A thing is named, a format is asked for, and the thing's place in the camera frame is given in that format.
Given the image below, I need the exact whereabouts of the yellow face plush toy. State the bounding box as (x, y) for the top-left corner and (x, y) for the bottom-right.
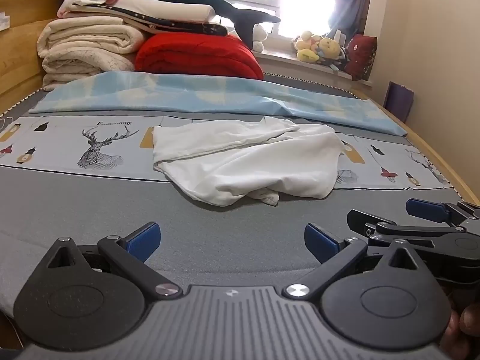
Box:
(318, 37), (347, 71)

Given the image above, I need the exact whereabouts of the deer print bed runner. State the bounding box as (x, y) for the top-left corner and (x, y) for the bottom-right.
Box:
(0, 0), (480, 207)

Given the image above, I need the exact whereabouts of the window sill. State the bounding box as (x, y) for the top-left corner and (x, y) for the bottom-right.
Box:
(255, 49), (376, 88)

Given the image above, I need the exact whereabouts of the light blue patterned sheet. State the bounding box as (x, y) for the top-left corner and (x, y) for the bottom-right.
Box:
(28, 70), (407, 137)

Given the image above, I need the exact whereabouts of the pastel plush toy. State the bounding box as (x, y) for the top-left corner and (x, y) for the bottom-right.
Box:
(293, 30), (323, 63)

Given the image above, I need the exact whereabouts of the dark red cushion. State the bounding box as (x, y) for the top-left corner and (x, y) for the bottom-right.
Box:
(343, 33), (377, 80)

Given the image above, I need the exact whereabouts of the red folded quilt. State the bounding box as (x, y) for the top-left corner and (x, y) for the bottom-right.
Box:
(134, 33), (265, 80)

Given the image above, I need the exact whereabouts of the cream folded blanket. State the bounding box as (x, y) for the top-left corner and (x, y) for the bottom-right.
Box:
(37, 17), (147, 91)

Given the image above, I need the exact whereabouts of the white plush toy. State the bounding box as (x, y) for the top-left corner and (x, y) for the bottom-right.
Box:
(252, 23), (268, 53)

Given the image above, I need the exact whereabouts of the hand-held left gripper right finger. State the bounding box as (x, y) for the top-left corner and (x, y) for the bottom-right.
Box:
(283, 223), (432, 301)

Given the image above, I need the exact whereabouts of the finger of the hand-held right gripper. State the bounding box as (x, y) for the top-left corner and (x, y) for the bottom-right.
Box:
(347, 209), (417, 249)
(406, 198), (480, 229)

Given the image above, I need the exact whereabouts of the white small garment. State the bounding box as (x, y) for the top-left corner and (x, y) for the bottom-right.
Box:
(152, 117), (343, 208)

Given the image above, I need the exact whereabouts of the grey printed bed sheet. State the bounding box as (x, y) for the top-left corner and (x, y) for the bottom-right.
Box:
(0, 71), (480, 331)

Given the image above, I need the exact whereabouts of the purple paper bag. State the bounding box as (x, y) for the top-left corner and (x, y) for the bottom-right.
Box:
(383, 81), (415, 124)

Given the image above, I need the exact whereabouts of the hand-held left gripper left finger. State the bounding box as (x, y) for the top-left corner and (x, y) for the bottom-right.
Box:
(37, 222), (184, 300)

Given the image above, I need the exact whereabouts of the person's right hand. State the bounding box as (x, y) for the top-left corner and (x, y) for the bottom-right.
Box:
(439, 289), (480, 360)

